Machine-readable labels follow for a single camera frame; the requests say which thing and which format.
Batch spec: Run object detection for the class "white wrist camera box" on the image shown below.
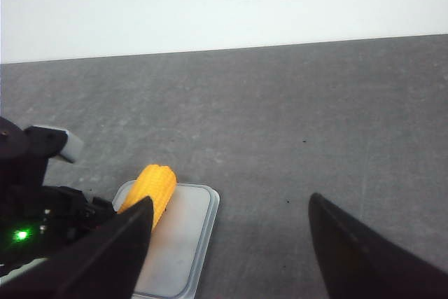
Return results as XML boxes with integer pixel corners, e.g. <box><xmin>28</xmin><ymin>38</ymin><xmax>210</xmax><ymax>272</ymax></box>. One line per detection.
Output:
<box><xmin>31</xmin><ymin>125</ymin><xmax>84</xmax><ymax>163</ymax></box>

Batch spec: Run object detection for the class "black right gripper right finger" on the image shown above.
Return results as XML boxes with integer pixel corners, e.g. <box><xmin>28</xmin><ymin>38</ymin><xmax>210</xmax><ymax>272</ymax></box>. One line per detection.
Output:
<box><xmin>308</xmin><ymin>193</ymin><xmax>447</xmax><ymax>298</ymax></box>

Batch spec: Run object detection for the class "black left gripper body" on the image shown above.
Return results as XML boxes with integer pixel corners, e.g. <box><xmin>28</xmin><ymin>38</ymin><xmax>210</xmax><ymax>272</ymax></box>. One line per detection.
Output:
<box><xmin>1</xmin><ymin>118</ymin><xmax>116</xmax><ymax>274</ymax></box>

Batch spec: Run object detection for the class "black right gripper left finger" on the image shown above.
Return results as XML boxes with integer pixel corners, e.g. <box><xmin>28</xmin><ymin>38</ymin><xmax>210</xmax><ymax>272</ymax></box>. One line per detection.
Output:
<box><xmin>1</xmin><ymin>197</ymin><xmax>153</xmax><ymax>298</ymax></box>

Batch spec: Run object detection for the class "silver digital kitchen scale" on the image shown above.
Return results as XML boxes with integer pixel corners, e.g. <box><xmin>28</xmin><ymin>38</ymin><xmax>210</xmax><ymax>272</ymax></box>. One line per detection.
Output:
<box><xmin>132</xmin><ymin>183</ymin><xmax>220</xmax><ymax>298</ymax></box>

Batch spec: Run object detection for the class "yellow corn cob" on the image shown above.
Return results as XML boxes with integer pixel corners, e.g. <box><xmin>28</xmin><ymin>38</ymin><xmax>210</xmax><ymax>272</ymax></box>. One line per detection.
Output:
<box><xmin>118</xmin><ymin>164</ymin><xmax>177</xmax><ymax>231</ymax></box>

